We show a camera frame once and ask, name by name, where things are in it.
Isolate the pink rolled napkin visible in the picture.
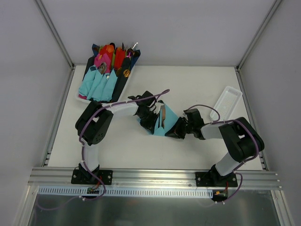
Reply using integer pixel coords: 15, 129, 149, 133
94, 53, 111, 73

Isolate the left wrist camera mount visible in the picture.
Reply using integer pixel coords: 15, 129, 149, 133
153, 100, 165, 114

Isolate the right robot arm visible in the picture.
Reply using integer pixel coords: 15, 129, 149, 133
165, 108, 264, 187

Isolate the small white utensil tray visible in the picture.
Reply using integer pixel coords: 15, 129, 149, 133
209, 86, 242, 121

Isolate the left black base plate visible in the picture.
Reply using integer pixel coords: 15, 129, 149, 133
71, 169, 113, 185

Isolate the orange rolled napkin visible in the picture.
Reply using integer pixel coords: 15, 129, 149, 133
99, 44, 115, 55

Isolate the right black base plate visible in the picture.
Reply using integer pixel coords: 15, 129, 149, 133
195, 171, 238, 188

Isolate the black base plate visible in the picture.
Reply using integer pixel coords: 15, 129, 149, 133
195, 171, 238, 188
71, 169, 113, 185

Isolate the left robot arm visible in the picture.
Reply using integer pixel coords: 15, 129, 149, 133
71, 91, 159, 185

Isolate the aluminium mounting rail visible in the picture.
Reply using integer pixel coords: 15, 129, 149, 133
28, 167, 283, 190

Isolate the teal paper napkin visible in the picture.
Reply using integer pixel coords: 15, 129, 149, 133
137, 103, 179, 137

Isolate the dark navy rolled napkin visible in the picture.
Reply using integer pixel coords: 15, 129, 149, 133
112, 57, 131, 102

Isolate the large white basket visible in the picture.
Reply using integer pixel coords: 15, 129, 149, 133
75, 56, 135, 104

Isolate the white slotted cable duct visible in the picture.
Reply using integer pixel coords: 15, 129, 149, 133
37, 186, 214, 199

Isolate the teal rolled napkin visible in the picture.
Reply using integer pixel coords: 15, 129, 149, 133
92, 73, 110, 102
101, 69, 118, 102
79, 65, 97, 98
87, 70, 103, 100

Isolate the red rolled napkin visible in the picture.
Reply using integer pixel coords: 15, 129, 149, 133
113, 47, 126, 70

